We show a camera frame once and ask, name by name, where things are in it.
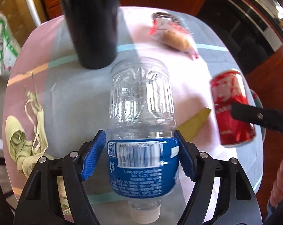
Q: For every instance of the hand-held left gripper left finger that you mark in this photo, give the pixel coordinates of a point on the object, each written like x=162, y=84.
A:
x=94, y=154

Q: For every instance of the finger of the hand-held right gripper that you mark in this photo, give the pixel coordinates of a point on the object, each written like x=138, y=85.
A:
x=261, y=116

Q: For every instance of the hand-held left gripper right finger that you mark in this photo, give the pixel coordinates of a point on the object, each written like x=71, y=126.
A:
x=186, y=154

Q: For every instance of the red soda can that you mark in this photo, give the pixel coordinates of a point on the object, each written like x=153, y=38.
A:
x=228, y=93

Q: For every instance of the clear bottle with blue label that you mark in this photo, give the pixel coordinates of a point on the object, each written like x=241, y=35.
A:
x=141, y=164

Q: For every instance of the person's right hand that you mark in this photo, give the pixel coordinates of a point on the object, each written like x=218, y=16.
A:
x=278, y=182

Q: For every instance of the yellow-green peel piece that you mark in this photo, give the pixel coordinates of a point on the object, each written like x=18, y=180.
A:
x=195, y=124

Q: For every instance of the black built-in oven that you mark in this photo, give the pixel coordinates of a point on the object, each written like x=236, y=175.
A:
x=237, y=32

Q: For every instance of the dry corn husks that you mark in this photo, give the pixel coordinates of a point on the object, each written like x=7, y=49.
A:
x=17, y=133

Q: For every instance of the bread in clear red packet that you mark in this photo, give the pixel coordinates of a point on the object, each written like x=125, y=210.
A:
x=176, y=39

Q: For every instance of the white sack with green print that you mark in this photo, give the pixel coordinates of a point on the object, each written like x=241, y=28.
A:
x=3, y=44

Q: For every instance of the brown cardboard box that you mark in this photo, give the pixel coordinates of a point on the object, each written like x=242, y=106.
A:
x=17, y=7

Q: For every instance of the black round post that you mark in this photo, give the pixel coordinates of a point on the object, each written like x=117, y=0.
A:
x=92, y=28

